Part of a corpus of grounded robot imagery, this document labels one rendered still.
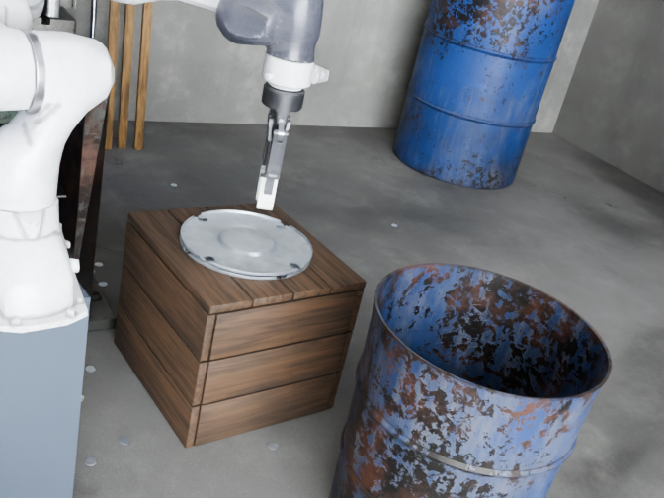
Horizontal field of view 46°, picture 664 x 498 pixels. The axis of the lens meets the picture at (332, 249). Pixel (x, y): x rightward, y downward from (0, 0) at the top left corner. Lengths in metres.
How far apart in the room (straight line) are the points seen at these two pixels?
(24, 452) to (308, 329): 0.61
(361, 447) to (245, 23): 0.76
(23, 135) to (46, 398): 0.44
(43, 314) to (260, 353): 0.55
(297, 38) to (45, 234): 0.52
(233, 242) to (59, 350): 0.52
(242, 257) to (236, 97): 1.95
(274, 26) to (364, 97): 2.52
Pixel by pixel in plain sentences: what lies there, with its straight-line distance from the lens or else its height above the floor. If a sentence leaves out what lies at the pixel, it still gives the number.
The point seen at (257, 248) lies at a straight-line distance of 1.69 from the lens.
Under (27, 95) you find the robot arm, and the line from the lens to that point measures 1.16.
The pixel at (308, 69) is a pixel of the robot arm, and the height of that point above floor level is 0.80.
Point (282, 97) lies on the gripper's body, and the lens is 1.41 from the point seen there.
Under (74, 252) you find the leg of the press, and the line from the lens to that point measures 1.91.
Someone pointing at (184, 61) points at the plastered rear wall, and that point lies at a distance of 3.41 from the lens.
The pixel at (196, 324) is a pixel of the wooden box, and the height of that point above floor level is 0.29.
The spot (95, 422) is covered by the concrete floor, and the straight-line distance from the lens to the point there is 1.75.
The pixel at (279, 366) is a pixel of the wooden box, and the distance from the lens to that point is 1.69.
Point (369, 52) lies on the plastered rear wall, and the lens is 3.81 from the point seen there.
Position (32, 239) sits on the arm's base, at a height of 0.55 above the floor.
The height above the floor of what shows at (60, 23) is 0.70.
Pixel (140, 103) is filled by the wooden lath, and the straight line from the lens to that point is 3.07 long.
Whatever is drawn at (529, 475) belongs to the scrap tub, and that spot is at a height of 0.32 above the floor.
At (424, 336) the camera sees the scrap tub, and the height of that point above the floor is 0.31.
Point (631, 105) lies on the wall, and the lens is 4.47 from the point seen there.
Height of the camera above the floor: 1.13
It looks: 26 degrees down
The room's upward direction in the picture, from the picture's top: 14 degrees clockwise
